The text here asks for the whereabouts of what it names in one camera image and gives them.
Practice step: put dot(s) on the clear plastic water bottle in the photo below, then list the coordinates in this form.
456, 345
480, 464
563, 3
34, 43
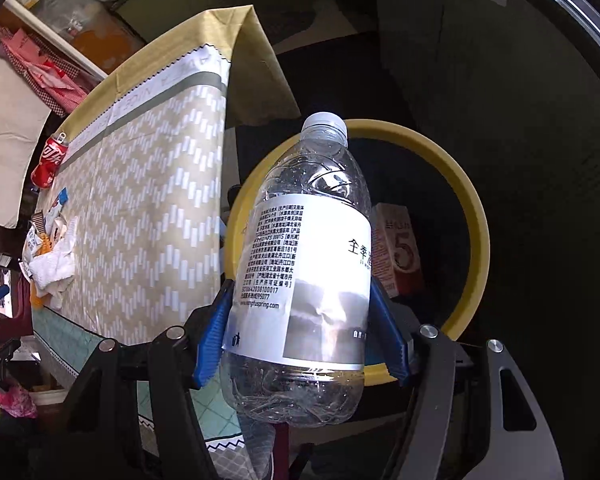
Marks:
305, 260

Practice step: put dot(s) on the red soda can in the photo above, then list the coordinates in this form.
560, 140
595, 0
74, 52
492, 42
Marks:
50, 160

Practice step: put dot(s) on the glass sliding door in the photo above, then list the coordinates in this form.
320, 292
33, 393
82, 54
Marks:
55, 5

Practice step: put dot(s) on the red checked apron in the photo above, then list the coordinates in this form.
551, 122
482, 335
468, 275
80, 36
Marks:
45, 75

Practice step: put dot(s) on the yellow-rimmed dark bin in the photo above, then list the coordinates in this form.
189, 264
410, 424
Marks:
430, 190

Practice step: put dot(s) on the white blue snack wrapper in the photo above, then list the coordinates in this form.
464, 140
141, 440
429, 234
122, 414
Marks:
55, 210

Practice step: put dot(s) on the patterned tablecloth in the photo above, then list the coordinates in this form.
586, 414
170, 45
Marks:
145, 185

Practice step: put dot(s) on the orange ribbed foam sleeve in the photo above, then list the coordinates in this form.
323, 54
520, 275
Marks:
46, 246

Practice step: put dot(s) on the white paper towel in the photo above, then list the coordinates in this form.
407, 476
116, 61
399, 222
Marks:
55, 265

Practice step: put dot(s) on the small red white carton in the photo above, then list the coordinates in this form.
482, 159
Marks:
400, 255

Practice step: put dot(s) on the person's left forearm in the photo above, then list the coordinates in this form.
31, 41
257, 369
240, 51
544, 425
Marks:
7, 400

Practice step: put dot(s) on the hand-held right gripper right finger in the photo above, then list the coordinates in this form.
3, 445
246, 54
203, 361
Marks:
392, 340

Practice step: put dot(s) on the green base cabinets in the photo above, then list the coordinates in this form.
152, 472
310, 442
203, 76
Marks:
430, 35

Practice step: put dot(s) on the white hanging cloth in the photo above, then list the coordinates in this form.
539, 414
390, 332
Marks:
5, 135

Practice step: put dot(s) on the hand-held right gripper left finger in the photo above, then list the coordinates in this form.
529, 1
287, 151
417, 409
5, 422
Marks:
210, 345

